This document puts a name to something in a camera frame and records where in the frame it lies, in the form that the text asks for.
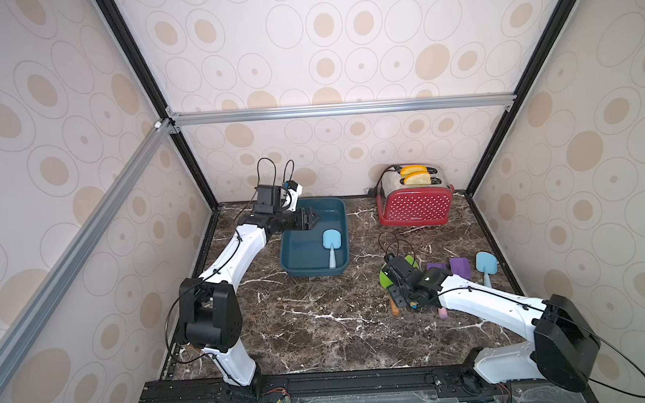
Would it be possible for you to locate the green shovel yellow handle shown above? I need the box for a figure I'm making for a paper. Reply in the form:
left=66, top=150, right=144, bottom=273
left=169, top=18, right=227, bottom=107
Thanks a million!
left=405, top=255, right=419, bottom=269

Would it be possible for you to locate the teal plastic storage box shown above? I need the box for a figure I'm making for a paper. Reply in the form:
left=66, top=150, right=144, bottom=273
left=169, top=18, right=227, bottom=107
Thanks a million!
left=280, top=197, right=350, bottom=278

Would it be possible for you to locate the green shovel orange handle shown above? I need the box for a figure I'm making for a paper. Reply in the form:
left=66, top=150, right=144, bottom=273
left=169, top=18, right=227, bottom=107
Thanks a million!
left=378, top=271, right=401, bottom=316

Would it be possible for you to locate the yellow toast slice rear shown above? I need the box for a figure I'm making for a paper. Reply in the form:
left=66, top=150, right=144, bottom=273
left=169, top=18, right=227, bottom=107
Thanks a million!
left=400, top=165, right=428, bottom=177

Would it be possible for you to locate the horizontal aluminium frame bar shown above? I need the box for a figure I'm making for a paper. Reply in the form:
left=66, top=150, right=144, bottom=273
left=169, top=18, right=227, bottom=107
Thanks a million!
left=172, top=93, right=517, bottom=126

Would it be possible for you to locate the yellow toast slice front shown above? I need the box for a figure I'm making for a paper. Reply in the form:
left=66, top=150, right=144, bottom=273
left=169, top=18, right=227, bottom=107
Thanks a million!
left=401, top=172, right=432, bottom=186

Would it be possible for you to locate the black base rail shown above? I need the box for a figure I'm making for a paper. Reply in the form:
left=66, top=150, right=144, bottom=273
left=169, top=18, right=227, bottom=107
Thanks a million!
left=139, top=365, right=598, bottom=403

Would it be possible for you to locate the purple shovel pink handle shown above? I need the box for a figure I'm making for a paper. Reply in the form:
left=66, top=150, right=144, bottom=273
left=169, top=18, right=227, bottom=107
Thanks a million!
left=426, top=263, right=449, bottom=320
left=449, top=258, right=472, bottom=281

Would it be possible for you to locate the black toaster power cable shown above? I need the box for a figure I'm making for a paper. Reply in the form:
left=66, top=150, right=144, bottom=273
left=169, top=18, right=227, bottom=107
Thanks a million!
left=366, top=163, right=405, bottom=198

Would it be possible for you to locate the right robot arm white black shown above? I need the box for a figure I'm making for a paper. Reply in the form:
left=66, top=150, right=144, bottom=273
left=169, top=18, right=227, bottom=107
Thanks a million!
left=381, top=253, right=601, bottom=392

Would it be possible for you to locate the left diagonal aluminium bar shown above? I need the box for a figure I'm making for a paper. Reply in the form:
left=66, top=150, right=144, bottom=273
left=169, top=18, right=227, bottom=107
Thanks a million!
left=0, top=118, right=174, bottom=396

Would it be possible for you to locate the light blue shovel far right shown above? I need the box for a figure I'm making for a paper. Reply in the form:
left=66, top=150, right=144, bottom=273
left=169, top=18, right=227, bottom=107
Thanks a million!
left=475, top=251, right=499, bottom=289

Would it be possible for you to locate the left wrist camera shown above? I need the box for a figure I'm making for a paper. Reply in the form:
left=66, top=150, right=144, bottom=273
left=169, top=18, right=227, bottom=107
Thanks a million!
left=282, top=179, right=303, bottom=212

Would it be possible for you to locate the light blue toy shovel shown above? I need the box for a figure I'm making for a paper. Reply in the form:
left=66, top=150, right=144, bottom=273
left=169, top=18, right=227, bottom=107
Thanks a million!
left=322, top=228, right=342, bottom=270

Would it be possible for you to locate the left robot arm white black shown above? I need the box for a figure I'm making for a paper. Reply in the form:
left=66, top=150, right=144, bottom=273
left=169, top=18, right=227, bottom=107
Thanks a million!
left=174, top=207, right=321, bottom=388

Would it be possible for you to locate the yellow toast slice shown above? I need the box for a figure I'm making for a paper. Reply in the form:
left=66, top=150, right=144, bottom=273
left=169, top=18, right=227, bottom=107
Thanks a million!
left=401, top=172, right=432, bottom=186
left=400, top=165, right=428, bottom=177

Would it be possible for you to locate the red polka dot toaster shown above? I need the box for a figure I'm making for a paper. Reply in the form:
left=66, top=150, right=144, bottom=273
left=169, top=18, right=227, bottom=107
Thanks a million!
left=373, top=164, right=455, bottom=227

